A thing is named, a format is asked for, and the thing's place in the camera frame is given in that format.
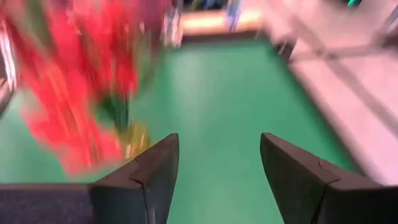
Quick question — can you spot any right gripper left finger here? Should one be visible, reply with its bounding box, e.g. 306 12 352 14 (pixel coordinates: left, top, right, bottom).
0 133 180 224

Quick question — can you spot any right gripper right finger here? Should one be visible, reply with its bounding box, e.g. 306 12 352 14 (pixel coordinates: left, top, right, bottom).
259 132 398 224

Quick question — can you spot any red artificial flower bunch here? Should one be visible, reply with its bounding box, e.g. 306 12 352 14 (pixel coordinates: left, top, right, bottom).
0 0 175 178

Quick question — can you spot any green table mat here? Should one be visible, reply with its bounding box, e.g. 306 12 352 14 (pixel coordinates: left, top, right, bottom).
0 39 361 224

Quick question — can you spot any yellow glass vase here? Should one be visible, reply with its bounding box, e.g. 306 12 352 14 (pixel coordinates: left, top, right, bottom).
119 121 152 160

